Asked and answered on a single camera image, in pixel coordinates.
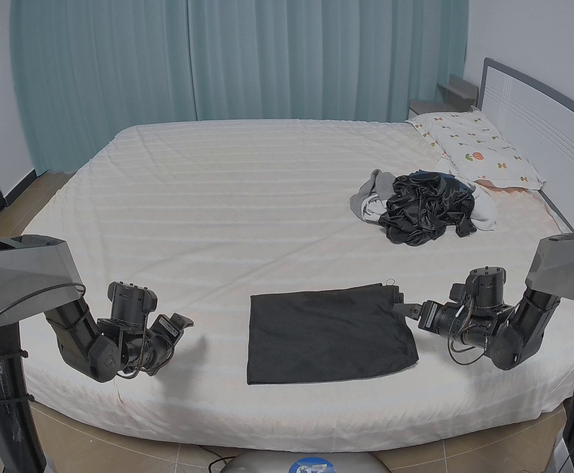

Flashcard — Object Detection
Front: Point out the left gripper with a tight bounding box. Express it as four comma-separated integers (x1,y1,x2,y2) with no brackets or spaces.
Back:
149,313,194,358

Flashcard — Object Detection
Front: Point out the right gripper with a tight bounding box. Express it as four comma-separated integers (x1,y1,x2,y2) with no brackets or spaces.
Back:
393,300,465,335

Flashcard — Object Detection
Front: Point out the black T-shirt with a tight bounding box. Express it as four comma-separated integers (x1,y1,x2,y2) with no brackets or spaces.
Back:
246,278,419,385

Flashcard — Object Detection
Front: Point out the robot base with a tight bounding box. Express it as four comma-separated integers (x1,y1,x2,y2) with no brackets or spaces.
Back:
218,451,391,473

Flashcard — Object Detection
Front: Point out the pile of clothes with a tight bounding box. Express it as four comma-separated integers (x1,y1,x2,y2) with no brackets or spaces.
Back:
350,168,498,247

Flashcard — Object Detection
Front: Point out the bed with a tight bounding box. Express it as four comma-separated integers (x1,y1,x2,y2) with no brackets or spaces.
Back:
16,57,574,453

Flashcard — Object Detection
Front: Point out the white printed pillow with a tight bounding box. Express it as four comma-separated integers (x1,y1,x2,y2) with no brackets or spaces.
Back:
405,111,546,189

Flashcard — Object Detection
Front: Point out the grey bedside table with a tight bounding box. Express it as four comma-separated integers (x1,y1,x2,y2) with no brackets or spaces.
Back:
407,74,479,119

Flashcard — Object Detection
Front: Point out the blue-green curtain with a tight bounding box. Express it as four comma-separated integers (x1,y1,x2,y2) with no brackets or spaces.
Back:
187,0,470,123
10,0,200,173

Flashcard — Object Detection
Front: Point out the black cable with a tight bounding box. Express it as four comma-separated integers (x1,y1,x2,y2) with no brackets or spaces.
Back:
0,284,87,363
208,454,238,473

